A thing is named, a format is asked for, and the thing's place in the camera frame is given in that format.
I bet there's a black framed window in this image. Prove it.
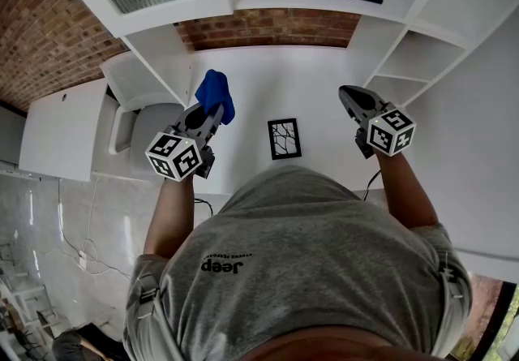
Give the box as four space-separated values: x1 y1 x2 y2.
448 273 519 361

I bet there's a small black picture frame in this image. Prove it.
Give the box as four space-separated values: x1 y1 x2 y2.
267 118 303 161

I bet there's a blue cloth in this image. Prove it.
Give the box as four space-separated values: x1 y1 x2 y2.
194 69 236 126

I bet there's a person's right forearm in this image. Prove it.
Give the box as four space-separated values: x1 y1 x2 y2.
372 149 440 230

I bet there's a person's grey t-shirt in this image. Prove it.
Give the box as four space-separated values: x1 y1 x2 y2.
123 165 474 361

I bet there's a grey shoulder strap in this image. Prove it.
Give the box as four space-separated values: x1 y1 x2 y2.
439 251 465 302
135 272 164 322

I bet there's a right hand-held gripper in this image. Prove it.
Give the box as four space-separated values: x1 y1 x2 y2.
337 84 418 161

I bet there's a black cable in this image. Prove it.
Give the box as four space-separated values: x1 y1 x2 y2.
193 197 215 218
362 169 383 202

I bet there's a white side desk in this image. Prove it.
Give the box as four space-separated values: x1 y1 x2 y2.
18 78 109 183

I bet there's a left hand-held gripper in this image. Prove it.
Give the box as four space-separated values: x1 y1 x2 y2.
144 101 226 183

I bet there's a grey and white office chair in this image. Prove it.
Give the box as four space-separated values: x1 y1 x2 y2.
100 51 188 157

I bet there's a person's left forearm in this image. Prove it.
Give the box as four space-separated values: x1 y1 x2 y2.
144 174 196 260

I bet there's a person's chin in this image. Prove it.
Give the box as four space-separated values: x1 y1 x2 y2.
238 324 443 361

